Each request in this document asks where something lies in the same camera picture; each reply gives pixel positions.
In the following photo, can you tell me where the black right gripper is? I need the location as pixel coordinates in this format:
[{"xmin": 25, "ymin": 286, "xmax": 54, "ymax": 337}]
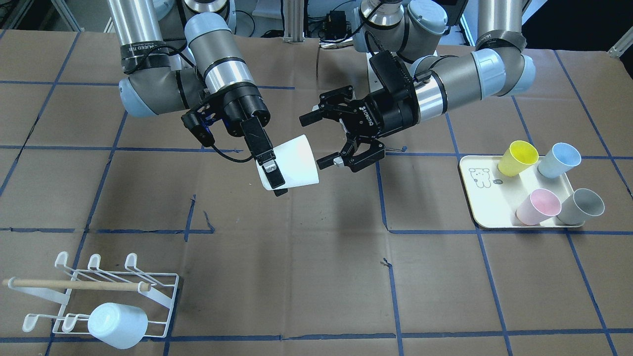
[{"xmin": 205, "ymin": 84, "xmax": 288, "ymax": 197}]

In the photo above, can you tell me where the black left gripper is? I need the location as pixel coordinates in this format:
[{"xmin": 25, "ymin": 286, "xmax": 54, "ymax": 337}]
[{"xmin": 299, "ymin": 85, "xmax": 420, "ymax": 172}]

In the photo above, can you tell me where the cream white cup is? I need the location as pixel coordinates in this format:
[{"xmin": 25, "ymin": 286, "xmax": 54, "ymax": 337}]
[{"xmin": 273, "ymin": 134, "xmax": 319, "ymax": 189}]

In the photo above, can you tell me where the light blue cup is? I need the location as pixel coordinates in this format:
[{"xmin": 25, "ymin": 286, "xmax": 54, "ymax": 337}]
[
  {"xmin": 537, "ymin": 142, "xmax": 582, "ymax": 178},
  {"xmin": 88, "ymin": 303, "xmax": 148, "ymax": 349}
]

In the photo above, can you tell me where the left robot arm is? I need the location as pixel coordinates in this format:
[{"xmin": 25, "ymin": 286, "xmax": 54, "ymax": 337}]
[{"xmin": 299, "ymin": 0, "xmax": 536, "ymax": 172}]

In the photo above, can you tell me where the yellow cup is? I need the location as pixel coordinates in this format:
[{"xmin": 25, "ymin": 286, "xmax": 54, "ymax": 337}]
[{"xmin": 497, "ymin": 140, "xmax": 540, "ymax": 177}]

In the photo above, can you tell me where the pink cup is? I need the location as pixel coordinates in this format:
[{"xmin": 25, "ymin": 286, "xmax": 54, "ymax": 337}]
[{"xmin": 515, "ymin": 188, "xmax": 562, "ymax": 225}]

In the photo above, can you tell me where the grey cup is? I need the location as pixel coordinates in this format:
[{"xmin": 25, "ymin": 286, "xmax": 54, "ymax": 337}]
[{"xmin": 557, "ymin": 188, "xmax": 605, "ymax": 225}]

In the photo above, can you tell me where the cream plastic tray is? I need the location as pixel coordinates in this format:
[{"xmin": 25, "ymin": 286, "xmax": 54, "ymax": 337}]
[{"xmin": 459, "ymin": 155, "xmax": 574, "ymax": 228}]

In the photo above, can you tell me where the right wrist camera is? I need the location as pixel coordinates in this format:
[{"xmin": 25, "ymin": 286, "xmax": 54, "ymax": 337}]
[{"xmin": 181, "ymin": 111, "xmax": 215, "ymax": 148}]

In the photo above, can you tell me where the white wire cup rack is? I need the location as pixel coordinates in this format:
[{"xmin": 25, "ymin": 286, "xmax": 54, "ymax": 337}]
[{"xmin": 2, "ymin": 252, "xmax": 181, "ymax": 340}]

